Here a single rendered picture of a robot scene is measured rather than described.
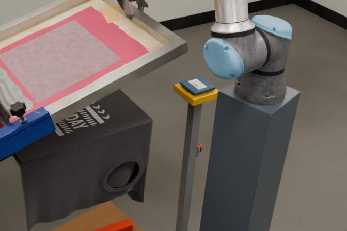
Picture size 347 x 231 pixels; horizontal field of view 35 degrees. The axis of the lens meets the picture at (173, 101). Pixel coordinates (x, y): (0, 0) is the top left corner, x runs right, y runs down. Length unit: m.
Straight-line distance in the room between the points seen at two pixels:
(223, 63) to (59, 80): 0.57
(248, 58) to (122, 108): 0.67
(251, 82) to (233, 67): 0.18
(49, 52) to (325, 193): 1.90
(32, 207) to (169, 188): 1.33
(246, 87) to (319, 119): 2.31
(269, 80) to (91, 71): 0.56
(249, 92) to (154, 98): 2.28
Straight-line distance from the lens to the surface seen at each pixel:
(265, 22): 1.52
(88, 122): 1.89
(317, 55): 4.73
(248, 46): 1.43
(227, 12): 1.42
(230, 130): 1.66
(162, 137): 3.44
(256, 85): 1.57
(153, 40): 1.83
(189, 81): 2.11
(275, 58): 1.54
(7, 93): 1.79
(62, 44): 1.93
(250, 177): 1.70
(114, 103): 1.99
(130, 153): 1.93
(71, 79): 1.75
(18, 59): 1.93
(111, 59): 1.79
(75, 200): 1.96
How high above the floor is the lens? 2.03
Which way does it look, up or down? 32 degrees down
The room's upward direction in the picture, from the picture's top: 5 degrees clockwise
